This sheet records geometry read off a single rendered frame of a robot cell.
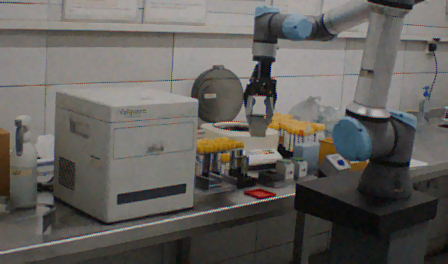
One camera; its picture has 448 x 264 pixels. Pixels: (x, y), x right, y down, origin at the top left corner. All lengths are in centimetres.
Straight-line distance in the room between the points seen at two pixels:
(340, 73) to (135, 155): 175
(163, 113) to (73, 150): 26
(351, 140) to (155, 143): 50
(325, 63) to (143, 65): 103
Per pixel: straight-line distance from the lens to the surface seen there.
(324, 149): 242
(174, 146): 176
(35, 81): 224
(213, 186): 190
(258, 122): 208
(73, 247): 161
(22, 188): 179
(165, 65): 251
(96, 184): 170
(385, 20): 171
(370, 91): 173
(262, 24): 201
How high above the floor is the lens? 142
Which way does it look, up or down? 9 degrees down
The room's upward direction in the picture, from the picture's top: 4 degrees clockwise
